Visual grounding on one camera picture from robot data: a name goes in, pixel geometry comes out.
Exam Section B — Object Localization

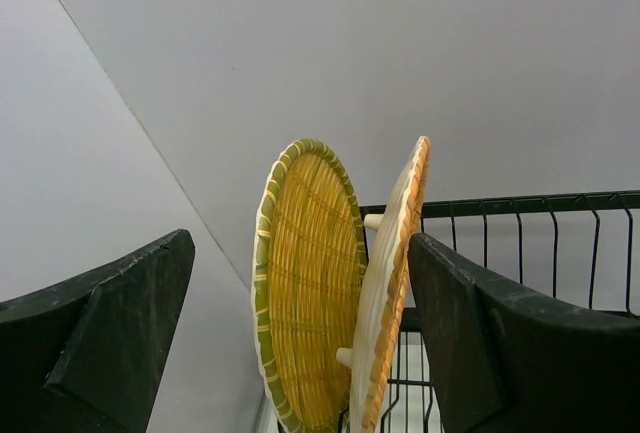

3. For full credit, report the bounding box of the green-rimmed round bamboo plate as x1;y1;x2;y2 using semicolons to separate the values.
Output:
251;139;367;432

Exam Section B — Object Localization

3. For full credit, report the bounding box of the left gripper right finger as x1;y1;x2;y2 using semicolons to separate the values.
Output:
408;234;639;432

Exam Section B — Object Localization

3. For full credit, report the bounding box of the orange round woven plate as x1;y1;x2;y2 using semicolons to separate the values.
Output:
336;136;431;432

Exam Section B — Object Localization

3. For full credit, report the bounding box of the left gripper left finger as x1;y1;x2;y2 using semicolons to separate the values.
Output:
1;229;195;432

